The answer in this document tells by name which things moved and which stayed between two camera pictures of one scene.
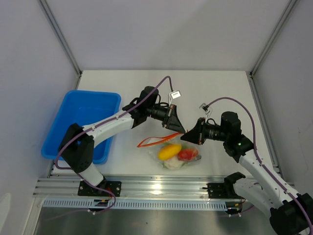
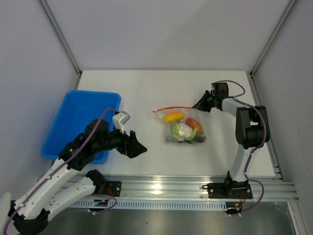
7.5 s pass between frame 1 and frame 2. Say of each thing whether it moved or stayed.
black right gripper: moved
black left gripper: moved
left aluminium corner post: stayed
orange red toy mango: moved
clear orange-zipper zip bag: moved
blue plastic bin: stayed
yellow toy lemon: moved
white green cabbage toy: moved
